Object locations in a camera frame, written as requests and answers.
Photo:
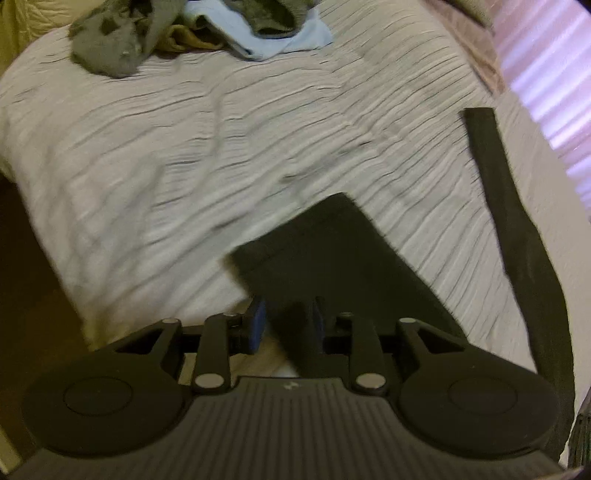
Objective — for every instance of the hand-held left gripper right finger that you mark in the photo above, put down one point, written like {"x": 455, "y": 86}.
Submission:
{"x": 318, "y": 325}

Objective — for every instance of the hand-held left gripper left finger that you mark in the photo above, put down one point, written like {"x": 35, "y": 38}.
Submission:
{"x": 256, "y": 323}

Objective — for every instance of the black pants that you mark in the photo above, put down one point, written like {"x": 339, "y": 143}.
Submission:
{"x": 341, "y": 258}

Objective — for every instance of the white ribbed bed cover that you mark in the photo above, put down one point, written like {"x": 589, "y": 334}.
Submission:
{"x": 194, "y": 152}

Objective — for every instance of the light blue garment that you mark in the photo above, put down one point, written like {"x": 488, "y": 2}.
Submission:
{"x": 295, "y": 39}

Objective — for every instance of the yellow garment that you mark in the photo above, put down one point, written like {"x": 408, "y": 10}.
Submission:
{"x": 182, "y": 39}

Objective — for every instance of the dark green garment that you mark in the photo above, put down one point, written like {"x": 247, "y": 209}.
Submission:
{"x": 270, "y": 16}

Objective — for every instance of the grey crumpled garment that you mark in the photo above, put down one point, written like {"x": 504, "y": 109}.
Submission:
{"x": 108, "y": 44}

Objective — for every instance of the pink curtain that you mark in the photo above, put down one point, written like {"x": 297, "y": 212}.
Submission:
{"x": 549, "y": 69}

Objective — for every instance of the yellow quilted cloth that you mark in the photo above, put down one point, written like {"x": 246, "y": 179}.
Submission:
{"x": 16, "y": 27}

